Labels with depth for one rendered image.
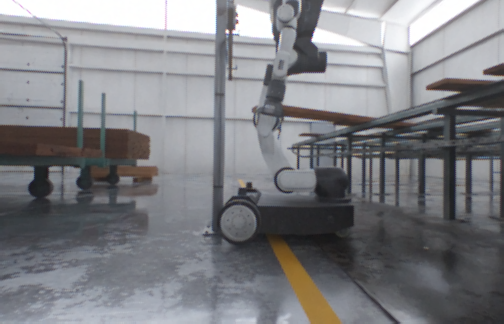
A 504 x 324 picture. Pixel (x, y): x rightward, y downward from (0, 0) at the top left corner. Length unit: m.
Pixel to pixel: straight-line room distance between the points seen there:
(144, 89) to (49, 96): 3.07
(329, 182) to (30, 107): 11.23
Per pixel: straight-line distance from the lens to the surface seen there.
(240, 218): 1.17
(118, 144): 3.90
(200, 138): 9.84
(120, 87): 10.86
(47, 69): 11.89
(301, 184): 1.32
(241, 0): 11.45
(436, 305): 0.89
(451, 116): 2.21
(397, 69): 12.47
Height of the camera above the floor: 0.38
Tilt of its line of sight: 1 degrees up
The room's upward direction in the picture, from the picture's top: 1 degrees clockwise
